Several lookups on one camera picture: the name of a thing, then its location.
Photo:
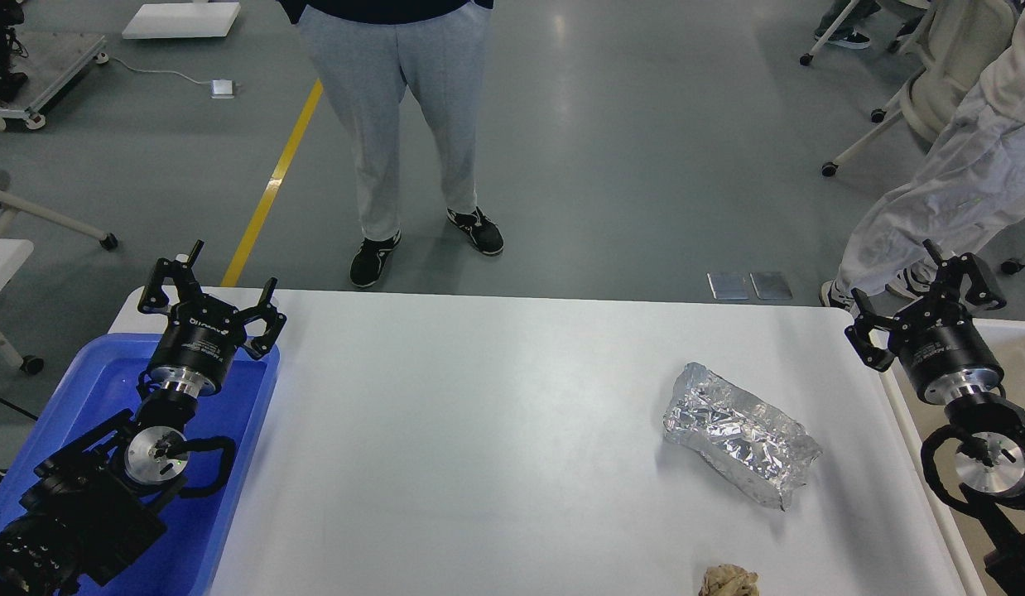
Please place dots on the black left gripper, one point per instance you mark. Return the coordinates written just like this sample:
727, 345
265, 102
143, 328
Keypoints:
203, 335

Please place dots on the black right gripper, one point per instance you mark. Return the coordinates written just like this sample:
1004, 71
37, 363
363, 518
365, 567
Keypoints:
934, 339

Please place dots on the silver foil bag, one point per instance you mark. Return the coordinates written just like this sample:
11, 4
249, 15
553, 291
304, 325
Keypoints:
763, 452

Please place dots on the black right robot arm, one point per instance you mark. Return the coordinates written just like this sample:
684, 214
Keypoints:
975, 464

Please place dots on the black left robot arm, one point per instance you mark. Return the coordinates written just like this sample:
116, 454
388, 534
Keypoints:
96, 506

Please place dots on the beige plastic bin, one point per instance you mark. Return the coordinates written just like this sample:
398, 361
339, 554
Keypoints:
975, 464

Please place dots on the metal floor plate right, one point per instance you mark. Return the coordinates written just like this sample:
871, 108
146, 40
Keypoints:
771, 286

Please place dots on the metal floor plate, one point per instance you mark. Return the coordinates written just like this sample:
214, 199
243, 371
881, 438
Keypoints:
728, 286
771, 286

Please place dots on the person in white clothes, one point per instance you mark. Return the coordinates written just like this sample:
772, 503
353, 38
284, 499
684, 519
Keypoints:
969, 188

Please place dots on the metal floor plate left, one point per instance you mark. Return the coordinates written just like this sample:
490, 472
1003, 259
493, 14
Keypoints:
728, 286

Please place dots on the white office chair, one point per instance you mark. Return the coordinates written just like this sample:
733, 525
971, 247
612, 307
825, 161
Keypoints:
955, 41

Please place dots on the grey equipment cart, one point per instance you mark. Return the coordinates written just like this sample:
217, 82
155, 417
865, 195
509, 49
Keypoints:
35, 66

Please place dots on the crumpled brown paper ball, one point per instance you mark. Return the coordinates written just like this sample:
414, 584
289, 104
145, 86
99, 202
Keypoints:
729, 580

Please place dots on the white power adapter with cable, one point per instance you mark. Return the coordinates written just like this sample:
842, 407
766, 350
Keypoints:
218, 88

